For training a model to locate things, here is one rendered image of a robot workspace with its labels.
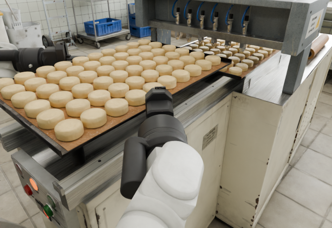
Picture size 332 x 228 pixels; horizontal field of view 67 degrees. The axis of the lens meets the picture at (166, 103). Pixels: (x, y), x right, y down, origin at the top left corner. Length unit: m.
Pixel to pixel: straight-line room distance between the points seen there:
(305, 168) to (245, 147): 1.03
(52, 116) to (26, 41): 3.97
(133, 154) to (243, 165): 0.86
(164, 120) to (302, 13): 0.59
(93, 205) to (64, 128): 0.20
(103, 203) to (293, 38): 0.72
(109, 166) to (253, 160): 0.71
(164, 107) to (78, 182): 0.23
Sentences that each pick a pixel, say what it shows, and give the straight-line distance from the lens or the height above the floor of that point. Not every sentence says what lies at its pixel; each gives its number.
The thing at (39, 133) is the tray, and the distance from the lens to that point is 0.53.
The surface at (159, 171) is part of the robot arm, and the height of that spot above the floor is 1.07.
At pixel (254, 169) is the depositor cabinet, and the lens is 1.17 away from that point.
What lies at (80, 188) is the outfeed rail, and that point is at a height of 0.88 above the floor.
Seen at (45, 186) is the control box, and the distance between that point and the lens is 0.66.
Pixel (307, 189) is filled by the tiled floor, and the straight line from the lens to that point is 1.95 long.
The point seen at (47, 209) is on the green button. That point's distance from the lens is 0.70.
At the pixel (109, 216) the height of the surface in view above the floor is 0.75.
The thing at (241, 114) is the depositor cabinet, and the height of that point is 0.75.
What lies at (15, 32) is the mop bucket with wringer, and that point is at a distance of 4.40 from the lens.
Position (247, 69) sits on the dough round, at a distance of 1.07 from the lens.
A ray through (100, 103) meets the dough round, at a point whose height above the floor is 1.01.
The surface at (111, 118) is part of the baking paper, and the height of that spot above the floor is 1.00.
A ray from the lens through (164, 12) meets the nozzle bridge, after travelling 1.24.
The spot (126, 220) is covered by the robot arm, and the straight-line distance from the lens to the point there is 0.29.
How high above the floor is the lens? 1.28
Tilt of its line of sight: 29 degrees down
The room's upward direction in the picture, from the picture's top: straight up
